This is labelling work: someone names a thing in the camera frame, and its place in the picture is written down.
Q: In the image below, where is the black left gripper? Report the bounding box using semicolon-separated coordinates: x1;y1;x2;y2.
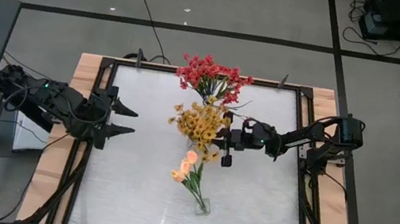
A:
68;80;144;155

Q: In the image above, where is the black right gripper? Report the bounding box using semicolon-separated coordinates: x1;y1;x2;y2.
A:
208;108;284;177

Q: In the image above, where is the square faceted glass vase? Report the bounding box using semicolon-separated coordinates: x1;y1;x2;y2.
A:
191;195;215;218

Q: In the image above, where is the light wooden table board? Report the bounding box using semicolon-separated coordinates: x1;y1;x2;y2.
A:
16;44;379;224

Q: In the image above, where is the white box under desk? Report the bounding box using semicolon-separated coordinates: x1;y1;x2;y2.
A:
10;122;52;157

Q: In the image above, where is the black aluminium table frame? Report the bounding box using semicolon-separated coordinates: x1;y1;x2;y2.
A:
19;45;379;224

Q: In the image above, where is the black upright frame post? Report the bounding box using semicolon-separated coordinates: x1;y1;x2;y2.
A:
134;48;146;68

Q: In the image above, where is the black floor cable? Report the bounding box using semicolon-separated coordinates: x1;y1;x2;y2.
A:
101;0;181;67

